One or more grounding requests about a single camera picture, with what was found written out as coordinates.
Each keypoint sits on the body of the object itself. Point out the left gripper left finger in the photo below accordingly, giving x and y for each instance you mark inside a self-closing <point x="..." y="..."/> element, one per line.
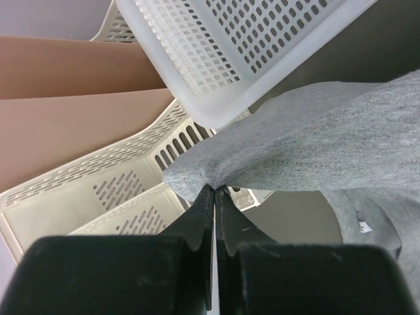
<point x="167" y="273"/>

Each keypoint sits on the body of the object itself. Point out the white perforated plastic basket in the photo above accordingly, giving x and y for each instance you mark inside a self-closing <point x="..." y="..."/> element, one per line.
<point x="219" y="57"/>

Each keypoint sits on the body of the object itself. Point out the grey t shirt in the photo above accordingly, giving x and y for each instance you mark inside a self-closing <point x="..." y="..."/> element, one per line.
<point x="356" y="143"/>

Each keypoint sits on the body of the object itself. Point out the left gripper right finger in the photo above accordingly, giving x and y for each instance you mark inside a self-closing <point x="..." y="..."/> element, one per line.
<point x="258" y="275"/>

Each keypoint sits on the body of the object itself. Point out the cream perforated file organizer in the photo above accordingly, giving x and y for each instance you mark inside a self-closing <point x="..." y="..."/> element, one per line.
<point x="116" y="189"/>

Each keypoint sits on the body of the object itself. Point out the brown cardboard folder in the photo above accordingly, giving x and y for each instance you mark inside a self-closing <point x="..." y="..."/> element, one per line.
<point x="61" y="100"/>

